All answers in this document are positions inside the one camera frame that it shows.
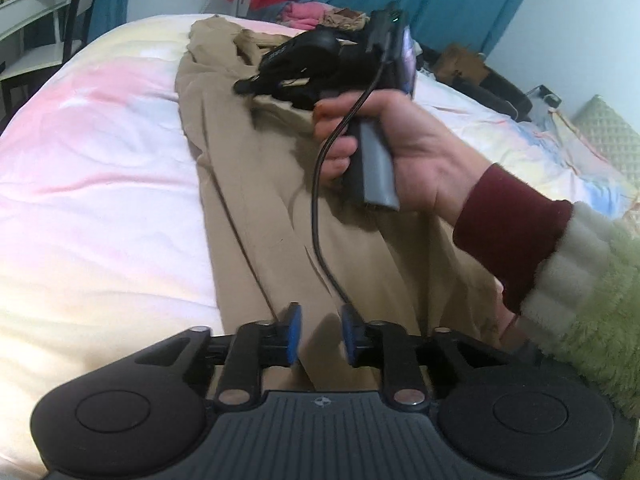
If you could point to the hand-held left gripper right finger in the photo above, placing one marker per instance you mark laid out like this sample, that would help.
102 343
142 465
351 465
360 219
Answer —
350 335

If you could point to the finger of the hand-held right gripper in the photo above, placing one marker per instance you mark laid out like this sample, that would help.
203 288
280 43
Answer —
270 87

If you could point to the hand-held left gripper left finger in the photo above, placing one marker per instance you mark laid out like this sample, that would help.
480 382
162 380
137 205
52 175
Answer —
294 332

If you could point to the khaki pants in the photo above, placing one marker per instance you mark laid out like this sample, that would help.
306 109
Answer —
260 210

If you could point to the person's right hand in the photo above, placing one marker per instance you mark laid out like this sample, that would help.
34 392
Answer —
425 160

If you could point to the brown patterned cloth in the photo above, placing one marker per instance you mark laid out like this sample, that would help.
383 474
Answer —
347 19

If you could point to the pink cloth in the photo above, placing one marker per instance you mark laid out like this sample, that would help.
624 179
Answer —
305 15

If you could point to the black and brown bag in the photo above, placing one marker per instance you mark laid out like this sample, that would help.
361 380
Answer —
475 72

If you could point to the pastel tie-dye bed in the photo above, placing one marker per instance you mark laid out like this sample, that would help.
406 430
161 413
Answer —
100 185

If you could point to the white shelf unit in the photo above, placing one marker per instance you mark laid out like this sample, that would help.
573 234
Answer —
30 25

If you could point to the green quilted pillow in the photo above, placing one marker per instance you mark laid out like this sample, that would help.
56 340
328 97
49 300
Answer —
612 135

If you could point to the black metal chair frame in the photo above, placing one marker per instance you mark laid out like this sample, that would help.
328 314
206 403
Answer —
77 5

